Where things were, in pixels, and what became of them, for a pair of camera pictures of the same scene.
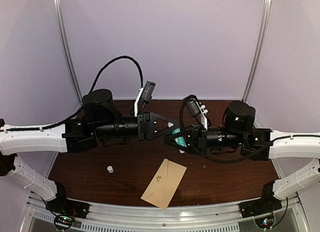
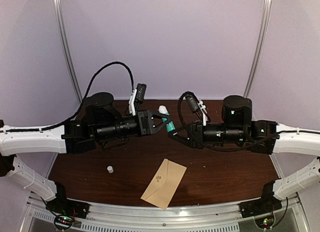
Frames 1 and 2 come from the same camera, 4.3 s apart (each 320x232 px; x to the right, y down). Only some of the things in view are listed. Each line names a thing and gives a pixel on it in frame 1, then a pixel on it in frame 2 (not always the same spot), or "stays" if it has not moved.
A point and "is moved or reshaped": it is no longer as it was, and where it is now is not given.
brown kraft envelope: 162,186 stays
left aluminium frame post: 57,2 stays
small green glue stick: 179,140 is moved or reshaped
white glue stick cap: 110,169 stays
